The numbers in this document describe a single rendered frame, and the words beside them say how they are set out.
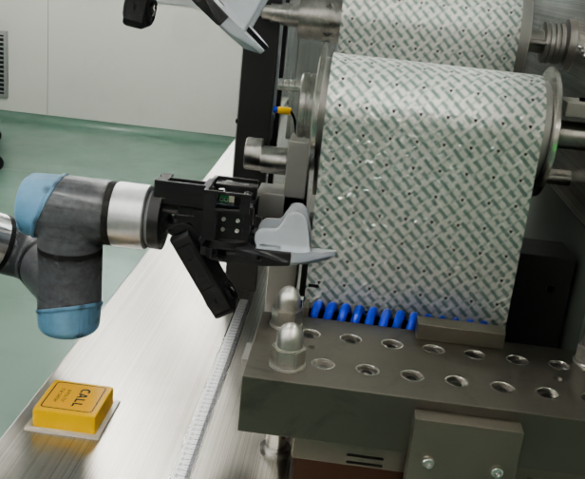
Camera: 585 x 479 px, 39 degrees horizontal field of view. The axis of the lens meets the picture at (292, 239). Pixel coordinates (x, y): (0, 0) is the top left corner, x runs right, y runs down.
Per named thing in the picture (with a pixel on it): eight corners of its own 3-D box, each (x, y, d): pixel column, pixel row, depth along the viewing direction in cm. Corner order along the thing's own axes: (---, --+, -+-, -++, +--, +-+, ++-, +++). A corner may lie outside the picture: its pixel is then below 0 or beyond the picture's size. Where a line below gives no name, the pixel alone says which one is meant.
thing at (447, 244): (303, 310, 98) (320, 157, 93) (502, 335, 97) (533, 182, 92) (302, 312, 98) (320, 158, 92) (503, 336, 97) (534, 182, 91)
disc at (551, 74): (516, 178, 105) (538, 59, 100) (519, 178, 105) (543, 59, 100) (538, 212, 91) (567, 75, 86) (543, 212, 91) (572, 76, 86)
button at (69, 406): (54, 396, 97) (54, 377, 96) (113, 404, 97) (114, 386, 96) (31, 428, 91) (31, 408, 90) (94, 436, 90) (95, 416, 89)
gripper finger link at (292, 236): (338, 220, 91) (254, 210, 92) (332, 271, 93) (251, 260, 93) (340, 213, 94) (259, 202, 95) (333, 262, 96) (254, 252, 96)
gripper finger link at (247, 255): (290, 257, 91) (210, 246, 92) (288, 270, 92) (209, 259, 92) (293, 243, 96) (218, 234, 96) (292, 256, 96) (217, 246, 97)
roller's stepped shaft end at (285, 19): (258, 22, 120) (260, -1, 119) (299, 27, 120) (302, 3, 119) (255, 23, 117) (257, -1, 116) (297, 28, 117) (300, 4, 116)
